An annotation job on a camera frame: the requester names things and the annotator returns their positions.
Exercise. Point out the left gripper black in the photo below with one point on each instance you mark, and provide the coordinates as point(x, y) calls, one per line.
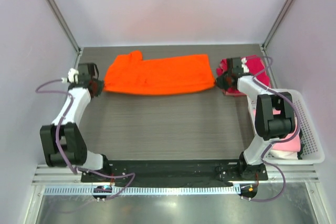
point(100, 86)

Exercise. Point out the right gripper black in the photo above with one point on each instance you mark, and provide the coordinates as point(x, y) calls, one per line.
point(220, 82)

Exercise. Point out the orange t shirt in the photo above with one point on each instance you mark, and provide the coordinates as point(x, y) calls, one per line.
point(131, 74)

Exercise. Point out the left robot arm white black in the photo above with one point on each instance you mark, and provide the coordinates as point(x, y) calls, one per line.
point(62, 142)

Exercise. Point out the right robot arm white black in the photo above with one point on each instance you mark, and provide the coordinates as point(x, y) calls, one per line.
point(276, 120)

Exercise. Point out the folded magenta t shirt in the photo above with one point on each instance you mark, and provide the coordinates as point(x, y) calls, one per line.
point(258, 69)

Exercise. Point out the folded salmon pink t shirt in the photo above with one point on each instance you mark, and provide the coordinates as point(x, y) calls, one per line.
point(231, 93)

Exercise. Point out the light pink t shirt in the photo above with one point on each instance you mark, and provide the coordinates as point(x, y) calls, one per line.
point(291, 146)

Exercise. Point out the black garment in basket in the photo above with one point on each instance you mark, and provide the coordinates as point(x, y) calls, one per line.
point(300, 153)

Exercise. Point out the white plastic basket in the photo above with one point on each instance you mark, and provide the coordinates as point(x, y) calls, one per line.
point(312, 149)

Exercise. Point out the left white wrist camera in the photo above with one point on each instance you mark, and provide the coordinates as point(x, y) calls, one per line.
point(72, 76)

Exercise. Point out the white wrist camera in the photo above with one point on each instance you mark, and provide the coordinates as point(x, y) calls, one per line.
point(247, 65)
point(72, 76)

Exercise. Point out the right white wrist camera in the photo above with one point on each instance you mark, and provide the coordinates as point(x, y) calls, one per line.
point(247, 65)

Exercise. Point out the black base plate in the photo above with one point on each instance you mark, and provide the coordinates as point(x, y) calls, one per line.
point(185, 173)

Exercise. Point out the white slotted cable duct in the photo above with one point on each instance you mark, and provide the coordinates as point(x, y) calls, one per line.
point(130, 191)

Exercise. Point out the left aluminium frame post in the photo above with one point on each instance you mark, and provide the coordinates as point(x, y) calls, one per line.
point(62, 22)

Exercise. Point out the aluminium frame post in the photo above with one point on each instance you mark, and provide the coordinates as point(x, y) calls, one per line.
point(279, 19)
point(62, 22)

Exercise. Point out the right aluminium frame post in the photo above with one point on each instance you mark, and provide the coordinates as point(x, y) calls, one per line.
point(279, 19)

